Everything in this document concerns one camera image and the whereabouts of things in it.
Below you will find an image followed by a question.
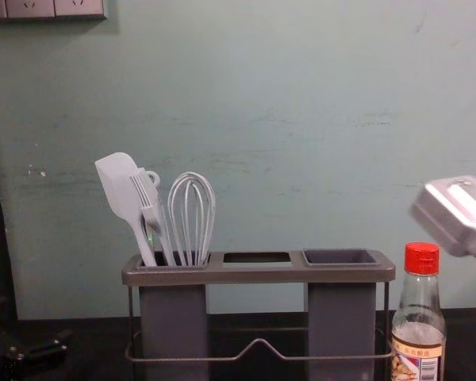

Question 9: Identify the grey plastic rack bin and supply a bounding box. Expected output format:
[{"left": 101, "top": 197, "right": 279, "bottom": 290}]
[
  {"left": 136, "top": 250, "right": 212, "bottom": 381},
  {"left": 302, "top": 248, "right": 379, "bottom": 381}
]

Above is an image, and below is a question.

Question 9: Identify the pale grey slotted utensil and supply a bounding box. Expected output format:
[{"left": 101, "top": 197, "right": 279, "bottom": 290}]
[{"left": 129, "top": 168, "right": 179, "bottom": 267}]

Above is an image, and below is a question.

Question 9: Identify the pale grey silicone spatula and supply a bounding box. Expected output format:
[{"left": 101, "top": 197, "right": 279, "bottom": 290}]
[{"left": 94, "top": 152, "right": 159, "bottom": 267}]

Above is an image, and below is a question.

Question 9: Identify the pale grey whisk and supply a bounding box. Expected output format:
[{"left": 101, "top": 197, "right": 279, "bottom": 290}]
[{"left": 167, "top": 171, "right": 217, "bottom": 267}]

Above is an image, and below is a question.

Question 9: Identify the grey metal utensil rack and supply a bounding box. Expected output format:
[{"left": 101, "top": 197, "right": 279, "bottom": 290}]
[{"left": 121, "top": 249, "right": 397, "bottom": 381}]

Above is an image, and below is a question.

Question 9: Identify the clear bottle with red cap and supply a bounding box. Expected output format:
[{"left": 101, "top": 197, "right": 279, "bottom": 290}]
[{"left": 391, "top": 241, "right": 447, "bottom": 381}]

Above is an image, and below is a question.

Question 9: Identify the black table cloth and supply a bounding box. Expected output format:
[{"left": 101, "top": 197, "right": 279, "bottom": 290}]
[{"left": 0, "top": 311, "right": 476, "bottom": 381}]

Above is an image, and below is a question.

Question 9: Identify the grey wall socket panel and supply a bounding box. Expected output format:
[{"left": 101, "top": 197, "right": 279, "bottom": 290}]
[{"left": 0, "top": 0, "right": 107, "bottom": 21}]

